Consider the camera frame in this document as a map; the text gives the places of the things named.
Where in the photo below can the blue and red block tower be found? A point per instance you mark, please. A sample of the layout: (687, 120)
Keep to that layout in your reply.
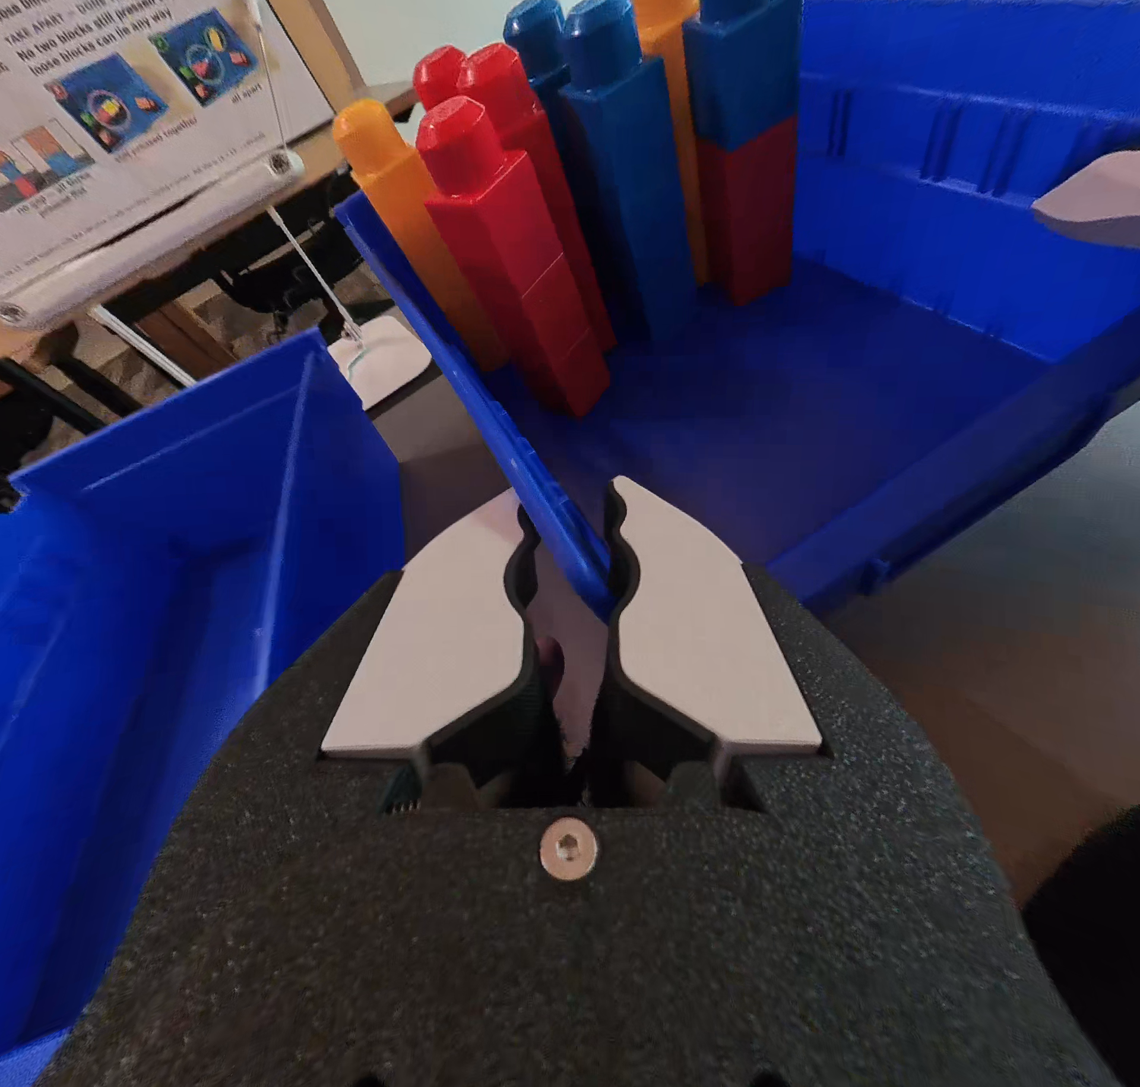
(739, 81)

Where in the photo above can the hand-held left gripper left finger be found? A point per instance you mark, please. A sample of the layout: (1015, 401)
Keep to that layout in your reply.
(427, 659)

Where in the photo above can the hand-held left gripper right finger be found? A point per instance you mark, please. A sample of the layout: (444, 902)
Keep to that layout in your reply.
(712, 652)

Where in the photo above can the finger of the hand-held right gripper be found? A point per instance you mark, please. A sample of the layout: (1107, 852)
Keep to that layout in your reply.
(1103, 201)

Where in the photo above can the clear poster stand white base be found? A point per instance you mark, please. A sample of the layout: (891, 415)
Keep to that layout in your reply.
(383, 365)

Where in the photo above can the person's black clothing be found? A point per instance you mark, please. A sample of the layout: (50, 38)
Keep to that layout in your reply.
(1096, 972)

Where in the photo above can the blue plastic bin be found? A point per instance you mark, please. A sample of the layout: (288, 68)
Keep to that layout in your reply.
(802, 410)
(133, 615)

